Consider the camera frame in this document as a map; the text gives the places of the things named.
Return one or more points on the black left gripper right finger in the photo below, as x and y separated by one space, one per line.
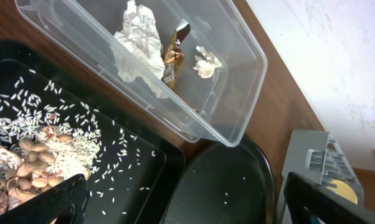
310 203

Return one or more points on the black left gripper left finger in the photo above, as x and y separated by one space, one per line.
64 203

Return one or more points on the yellow bowl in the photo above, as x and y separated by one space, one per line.
343 189

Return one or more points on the white napkin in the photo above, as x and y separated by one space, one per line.
140 36

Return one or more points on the gold snack wrapper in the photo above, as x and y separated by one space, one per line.
174 56

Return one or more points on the grey dishwasher rack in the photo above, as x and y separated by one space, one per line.
317 156

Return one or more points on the food scraps in bowl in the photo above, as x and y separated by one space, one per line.
41 161

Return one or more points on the black rectangular tray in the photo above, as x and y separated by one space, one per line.
134 170

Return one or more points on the round black tray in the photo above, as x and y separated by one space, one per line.
230 185

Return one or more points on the small white paper scrap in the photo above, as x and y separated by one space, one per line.
206 65

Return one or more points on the clear plastic bin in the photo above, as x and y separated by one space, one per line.
216 108

